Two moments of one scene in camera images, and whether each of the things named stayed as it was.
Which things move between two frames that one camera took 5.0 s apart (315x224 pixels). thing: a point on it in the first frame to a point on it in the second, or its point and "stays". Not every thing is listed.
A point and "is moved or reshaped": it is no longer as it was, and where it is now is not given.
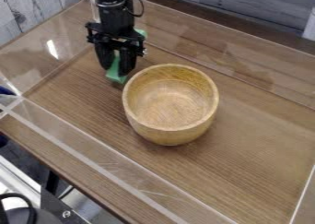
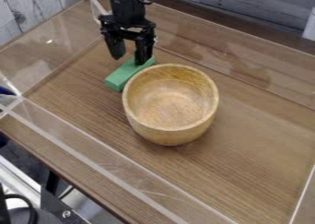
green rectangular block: x=113 y=72 is moved or reshaped
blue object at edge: x=5 y=90 stays
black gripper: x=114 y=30 to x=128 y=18
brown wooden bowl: x=169 y=103 stays
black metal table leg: x=52 y=182 stays
